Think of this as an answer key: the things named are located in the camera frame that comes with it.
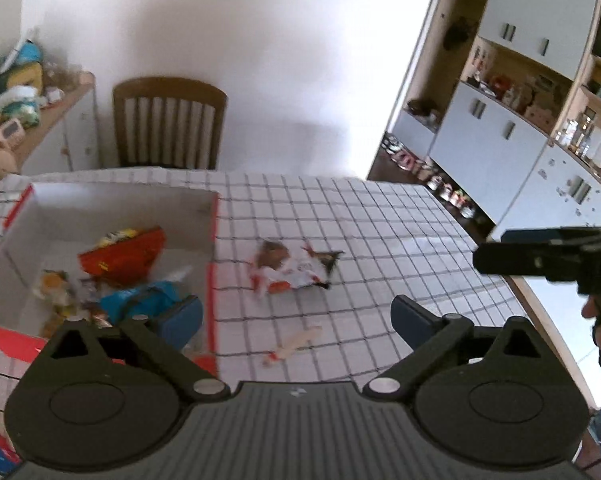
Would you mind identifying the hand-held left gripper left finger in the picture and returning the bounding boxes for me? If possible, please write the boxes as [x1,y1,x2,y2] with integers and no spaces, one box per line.
[43,295,232,403]

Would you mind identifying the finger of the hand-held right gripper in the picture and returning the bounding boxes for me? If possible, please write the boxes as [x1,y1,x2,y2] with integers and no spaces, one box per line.
[473,241,549,279]
[500,228,582,245]

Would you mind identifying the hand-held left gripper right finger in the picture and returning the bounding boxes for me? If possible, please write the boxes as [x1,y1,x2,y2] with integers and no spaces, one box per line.
[363,295,544,402]

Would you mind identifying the blue snack packet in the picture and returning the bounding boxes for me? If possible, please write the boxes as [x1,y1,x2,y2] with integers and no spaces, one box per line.
[99,281,182,322]

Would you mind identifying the red snack packet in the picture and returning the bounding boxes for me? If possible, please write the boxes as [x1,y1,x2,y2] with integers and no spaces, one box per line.
[77,227,167,288]

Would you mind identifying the pale sausage stick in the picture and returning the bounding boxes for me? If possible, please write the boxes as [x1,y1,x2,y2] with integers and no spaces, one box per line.
[260,324,324,369]

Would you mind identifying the white snack packet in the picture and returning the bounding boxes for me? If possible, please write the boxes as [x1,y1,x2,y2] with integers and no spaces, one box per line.
[249,239,345,302]

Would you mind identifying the clear green pastry packet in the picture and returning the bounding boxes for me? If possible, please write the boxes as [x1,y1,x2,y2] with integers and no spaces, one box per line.
[34,269,82,322]

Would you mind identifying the red cardboard box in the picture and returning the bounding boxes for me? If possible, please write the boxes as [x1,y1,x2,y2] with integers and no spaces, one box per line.
[0,182,222,378]

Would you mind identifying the white checkered tablecloth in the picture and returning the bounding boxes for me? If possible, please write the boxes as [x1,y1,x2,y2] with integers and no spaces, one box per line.
[0,166,533,433]

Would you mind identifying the glass jars on shelf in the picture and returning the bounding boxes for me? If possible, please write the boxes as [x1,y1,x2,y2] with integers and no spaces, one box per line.
[554,112,601,183]

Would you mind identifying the row of jars on floor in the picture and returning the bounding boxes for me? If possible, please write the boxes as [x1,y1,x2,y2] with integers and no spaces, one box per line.
[381,132,482,220]

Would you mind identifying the small items on shelf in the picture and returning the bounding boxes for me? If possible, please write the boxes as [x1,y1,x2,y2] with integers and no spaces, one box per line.
[466,46,557,132]

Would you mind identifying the brown wooden chair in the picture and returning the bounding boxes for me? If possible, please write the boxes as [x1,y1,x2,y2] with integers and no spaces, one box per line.
[112,76,229,170]

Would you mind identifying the sideboard with clutter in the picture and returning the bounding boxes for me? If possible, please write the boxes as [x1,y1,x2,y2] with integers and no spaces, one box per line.
[0,27,84,181]

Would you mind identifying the white wall cabinet unit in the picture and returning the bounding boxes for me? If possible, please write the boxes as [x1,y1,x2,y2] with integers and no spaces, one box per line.
[367,0,601,243]

